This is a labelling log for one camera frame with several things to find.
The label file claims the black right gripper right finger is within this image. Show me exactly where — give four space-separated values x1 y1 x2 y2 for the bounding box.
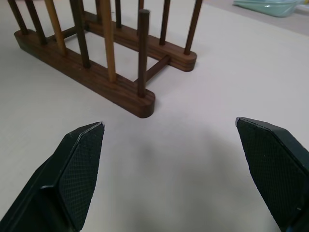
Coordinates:
235 116 309 232

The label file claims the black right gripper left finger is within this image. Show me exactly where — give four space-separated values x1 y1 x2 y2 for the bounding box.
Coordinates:
0 121 106 232

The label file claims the light green plate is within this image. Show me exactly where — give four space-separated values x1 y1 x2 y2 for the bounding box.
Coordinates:
233 0 301 19

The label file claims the wooden dish rack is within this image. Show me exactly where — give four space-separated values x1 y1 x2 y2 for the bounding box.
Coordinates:
6 0 203 119

